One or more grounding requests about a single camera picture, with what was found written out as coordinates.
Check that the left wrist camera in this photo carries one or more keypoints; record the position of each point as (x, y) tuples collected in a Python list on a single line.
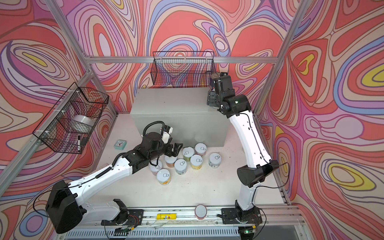
[(166, 133)]

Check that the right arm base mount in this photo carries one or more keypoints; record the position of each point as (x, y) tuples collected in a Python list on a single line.
[(237, 216)]

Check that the back black wire basket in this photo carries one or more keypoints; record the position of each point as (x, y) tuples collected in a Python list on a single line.
[(182, 69)]

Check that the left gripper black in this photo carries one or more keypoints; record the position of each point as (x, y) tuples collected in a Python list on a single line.
[(176, 150)]

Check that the light blue spotted can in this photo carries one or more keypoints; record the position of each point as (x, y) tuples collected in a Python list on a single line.
[(215, 160)]

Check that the white can pink label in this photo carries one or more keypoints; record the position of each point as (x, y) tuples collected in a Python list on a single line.
[(155, 166)]

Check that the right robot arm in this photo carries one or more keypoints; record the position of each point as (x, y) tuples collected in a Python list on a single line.
[(260, 165)]

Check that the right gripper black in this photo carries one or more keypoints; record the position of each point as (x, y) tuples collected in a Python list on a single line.
[(211, 97)]

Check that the pink tape roll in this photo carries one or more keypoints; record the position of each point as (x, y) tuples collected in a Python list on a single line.
[(201, 212)]

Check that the white can green label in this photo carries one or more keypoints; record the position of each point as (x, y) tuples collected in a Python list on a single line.
[(188, 152)]

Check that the white can teal label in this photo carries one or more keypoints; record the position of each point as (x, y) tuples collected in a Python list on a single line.
[(181, 166)]

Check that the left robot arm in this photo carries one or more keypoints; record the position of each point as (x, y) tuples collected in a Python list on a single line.
[(65, 203)]

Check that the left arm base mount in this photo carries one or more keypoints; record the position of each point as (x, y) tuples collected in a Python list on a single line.
[(130, 217)]

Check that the black marker pen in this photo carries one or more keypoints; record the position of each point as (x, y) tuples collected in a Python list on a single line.
[(79, 144)]

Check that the mint green small clock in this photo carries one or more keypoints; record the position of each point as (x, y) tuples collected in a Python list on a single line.
[(120, 144)]

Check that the left black wire basket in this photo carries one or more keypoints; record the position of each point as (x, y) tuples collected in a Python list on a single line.
[(56, 134)]

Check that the white can yellow orange label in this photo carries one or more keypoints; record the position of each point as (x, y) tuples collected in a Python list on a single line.
[(164, 177)]

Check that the black wire basket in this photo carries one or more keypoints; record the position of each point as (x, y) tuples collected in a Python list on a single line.
[(182, 69), (56, 134)]

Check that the silver tape roll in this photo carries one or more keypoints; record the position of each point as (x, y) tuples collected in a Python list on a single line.
[(81, 124)]

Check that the grey metal cabinet box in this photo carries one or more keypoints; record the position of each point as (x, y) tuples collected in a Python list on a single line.
[(186, 111)]

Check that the aluminium front rail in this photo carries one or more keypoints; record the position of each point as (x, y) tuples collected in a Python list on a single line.
[(271, 215)]

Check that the white can red label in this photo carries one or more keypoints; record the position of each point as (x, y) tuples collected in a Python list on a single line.
[(200, 149)]

